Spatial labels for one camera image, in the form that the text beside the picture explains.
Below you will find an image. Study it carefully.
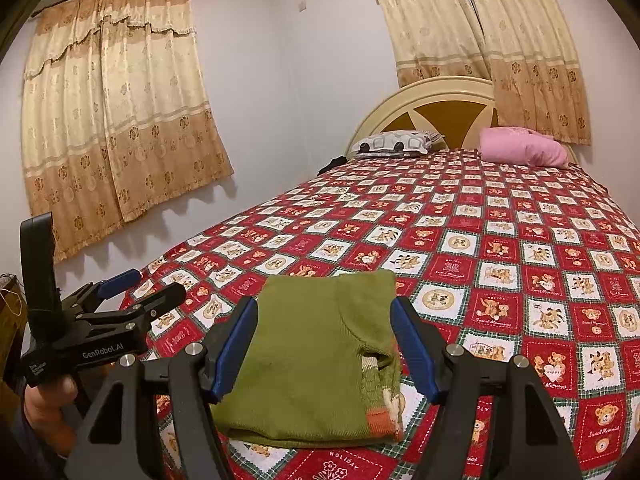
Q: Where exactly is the grey patterned pillow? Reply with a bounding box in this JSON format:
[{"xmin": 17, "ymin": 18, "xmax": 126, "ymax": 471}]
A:
[{"xmin": 349, "ymin": 130, "xmax": 445, "ymax": 158}]

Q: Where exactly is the pink pillow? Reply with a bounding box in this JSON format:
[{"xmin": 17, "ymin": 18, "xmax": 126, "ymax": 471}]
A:
[{"xmin": 477, "ymin": 126, "xmax": 571, "ymax": 169}]

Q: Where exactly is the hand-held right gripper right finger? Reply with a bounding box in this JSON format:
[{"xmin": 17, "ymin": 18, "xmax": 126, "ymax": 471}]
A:
[{"xmin": 390, "ymin": 297, "xmax": 583, "ymax": 480}]

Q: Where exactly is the person's left forearm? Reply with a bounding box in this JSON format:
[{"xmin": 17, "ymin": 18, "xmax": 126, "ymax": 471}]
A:
[{"xmin": 7, "ymin": 400, "xmax": 66, "ymax": 480}]

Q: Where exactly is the dark cloth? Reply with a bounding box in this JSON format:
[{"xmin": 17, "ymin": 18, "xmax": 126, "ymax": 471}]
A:
[{"xmin": 317, "ymin": 156, "xmax": 348, "ymax": 176}]

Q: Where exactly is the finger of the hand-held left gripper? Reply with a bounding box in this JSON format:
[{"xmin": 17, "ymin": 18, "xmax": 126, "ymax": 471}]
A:
[
  {"xmin": 107, "ymin": 282, "xmax": 187, "ymax": 326},
  {"xmin": 60, "ymin": 268, "xmax": 142, "ymax": 313}
]

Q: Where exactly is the beige floral curtain panel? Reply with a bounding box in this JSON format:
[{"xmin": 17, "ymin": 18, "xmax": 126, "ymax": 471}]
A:
[
  {"xmin": 457, "ymin": 0, "xmax": 592, "ymax": 147},
  {"xmin": 362, "ymin": 0, "xmax": 493, "ymax": 88}
]

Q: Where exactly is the red checked printed bedspread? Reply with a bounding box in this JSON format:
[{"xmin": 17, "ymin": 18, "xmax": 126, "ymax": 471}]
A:
[{"xmin": 117, "ymin": 147, "xmax": 640, "ymax": 480}]

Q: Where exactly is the brown wooden cabinet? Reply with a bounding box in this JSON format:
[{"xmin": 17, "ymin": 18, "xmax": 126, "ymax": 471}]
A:
[{"xmin": 0, "ymin": 274, "xmax": 28, "ymax": 411}]

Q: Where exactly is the cream wooden headboard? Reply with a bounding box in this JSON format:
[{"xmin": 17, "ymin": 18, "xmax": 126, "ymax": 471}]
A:
[{"xmin": 346, "ymin": 76, "xmax": 581, "ymax": 166}]

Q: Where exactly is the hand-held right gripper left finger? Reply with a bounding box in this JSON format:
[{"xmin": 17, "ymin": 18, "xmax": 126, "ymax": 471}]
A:
[{"xmin": 62, "ymin": 296, "xmax": 260, "ymax": 480}]

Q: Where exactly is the person's left hand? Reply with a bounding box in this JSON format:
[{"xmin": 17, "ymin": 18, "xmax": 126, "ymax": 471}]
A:
[{"xmin": 22, "ymin": 372, "xmax": 81, "ymax": 456}]

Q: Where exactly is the green orange striped knit sweater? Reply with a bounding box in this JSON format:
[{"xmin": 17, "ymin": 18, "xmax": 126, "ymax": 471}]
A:
[{"xmin": 210, "ymin": 269, "xmax": 405, "ymax": 448}]

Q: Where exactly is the wide beige floral curtain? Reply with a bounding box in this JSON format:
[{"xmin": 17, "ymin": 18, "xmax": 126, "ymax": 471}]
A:
[{"xmin": 20, "ymin": 0, "xmax": 236, "ymax": 263}]

